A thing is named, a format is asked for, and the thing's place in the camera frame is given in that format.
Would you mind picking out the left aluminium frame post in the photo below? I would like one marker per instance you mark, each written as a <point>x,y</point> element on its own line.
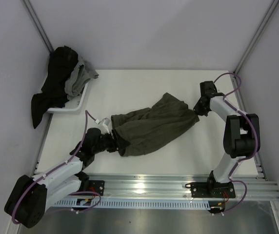
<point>37,24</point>

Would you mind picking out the grey shorts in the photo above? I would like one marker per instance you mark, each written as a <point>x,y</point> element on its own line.
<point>80,76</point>

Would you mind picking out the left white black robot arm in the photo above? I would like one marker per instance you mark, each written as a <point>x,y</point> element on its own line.
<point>31,197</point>

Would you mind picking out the olive green shorts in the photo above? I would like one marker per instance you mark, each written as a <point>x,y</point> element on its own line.
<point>150,129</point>

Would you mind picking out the right aluminium frame post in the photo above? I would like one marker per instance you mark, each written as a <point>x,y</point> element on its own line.
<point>268,15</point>

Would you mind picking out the white slotted cable duct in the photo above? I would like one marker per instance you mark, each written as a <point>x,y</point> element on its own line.
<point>185,204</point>

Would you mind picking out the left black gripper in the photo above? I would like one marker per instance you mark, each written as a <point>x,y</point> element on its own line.
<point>118,144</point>

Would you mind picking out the aluminium frame post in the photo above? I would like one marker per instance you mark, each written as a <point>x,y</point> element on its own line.
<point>37,24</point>
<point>268,15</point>

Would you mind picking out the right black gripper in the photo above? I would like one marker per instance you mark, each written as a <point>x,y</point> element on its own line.
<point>199,111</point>

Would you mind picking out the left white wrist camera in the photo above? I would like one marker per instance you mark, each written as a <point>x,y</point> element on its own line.
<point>103,125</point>

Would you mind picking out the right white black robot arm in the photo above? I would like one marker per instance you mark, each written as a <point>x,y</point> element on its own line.
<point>241,139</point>

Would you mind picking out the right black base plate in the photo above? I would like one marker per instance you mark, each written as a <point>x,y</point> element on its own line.
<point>211,190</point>

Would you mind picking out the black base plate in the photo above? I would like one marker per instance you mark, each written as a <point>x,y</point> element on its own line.
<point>211,190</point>
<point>97,186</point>

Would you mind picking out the black shorts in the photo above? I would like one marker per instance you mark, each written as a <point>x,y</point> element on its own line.
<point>61,64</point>

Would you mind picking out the white plastic basket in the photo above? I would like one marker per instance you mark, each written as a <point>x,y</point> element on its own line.
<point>72,105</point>

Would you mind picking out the aluminium mounting rail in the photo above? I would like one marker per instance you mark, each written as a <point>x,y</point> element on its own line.
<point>173,187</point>

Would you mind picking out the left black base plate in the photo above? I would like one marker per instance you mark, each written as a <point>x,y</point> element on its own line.
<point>97,186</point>

